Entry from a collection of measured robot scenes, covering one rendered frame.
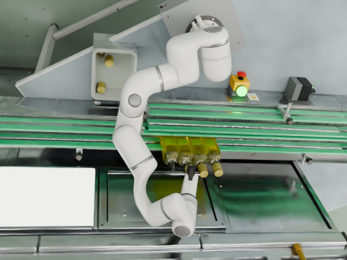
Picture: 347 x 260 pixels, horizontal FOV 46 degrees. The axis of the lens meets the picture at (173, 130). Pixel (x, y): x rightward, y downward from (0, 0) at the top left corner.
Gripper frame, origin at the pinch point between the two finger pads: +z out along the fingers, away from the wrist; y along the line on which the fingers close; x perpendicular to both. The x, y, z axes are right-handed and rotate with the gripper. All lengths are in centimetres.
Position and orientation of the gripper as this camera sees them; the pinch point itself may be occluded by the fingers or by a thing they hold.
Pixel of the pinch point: (190, 173)
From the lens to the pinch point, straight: 152.2
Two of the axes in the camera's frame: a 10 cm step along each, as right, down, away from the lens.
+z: 1.2, -5.4, 8.3
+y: 1.2, -8.2, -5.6
